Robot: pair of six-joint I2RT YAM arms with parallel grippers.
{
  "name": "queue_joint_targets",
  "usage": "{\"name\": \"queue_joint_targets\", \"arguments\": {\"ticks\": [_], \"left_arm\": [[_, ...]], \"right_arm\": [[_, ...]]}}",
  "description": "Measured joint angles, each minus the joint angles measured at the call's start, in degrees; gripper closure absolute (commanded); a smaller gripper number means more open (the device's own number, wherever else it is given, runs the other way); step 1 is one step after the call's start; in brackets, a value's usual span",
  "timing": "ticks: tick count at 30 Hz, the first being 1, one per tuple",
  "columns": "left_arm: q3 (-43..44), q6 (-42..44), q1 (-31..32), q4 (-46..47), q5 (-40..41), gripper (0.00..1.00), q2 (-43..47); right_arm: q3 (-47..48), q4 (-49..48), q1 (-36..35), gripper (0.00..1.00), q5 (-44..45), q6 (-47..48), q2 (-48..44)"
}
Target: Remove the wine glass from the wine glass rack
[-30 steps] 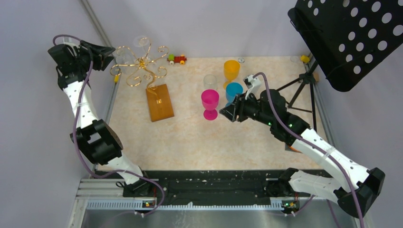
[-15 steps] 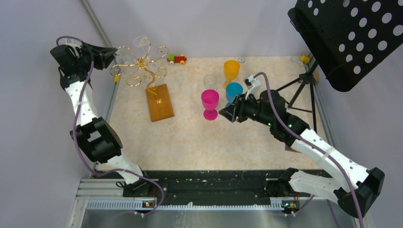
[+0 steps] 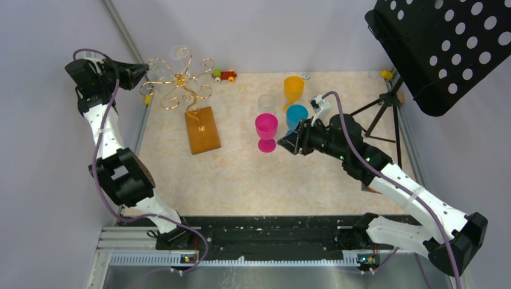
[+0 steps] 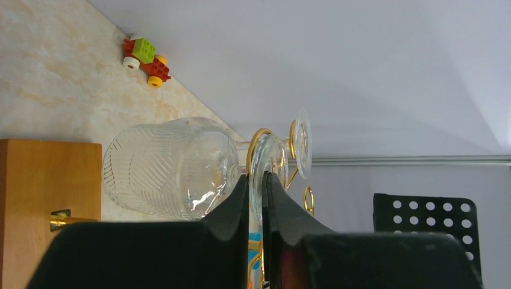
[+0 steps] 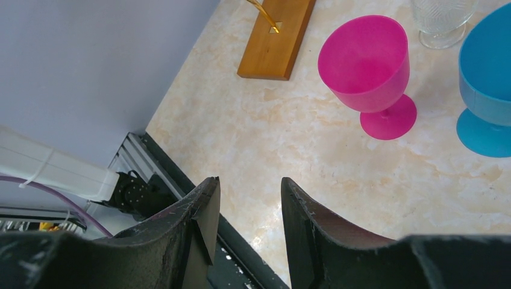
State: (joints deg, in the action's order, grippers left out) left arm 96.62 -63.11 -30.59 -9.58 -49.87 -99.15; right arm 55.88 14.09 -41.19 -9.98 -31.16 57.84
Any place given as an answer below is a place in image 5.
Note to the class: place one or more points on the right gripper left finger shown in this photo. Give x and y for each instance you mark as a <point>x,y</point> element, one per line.
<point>172,249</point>

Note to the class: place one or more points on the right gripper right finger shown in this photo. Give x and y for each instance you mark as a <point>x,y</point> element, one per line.
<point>325,250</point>

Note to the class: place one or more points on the pink plastic wine glass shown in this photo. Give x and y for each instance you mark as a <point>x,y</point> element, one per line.
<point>365,63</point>

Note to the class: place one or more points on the clear wine glass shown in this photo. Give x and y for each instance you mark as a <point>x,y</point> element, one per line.
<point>442,23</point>

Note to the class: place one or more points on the blue plastic wine glass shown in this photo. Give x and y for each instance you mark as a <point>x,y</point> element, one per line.
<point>484,85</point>

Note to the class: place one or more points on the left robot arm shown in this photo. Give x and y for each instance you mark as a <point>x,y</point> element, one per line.
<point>36,163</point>

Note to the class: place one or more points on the wooden rack base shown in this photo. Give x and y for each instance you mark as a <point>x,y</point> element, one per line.
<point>272,56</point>

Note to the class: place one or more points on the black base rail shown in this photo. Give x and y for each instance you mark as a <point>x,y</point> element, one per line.
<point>237,264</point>

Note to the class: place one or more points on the gold wire wine glass rack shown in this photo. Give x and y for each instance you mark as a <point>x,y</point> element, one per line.
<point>266,15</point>

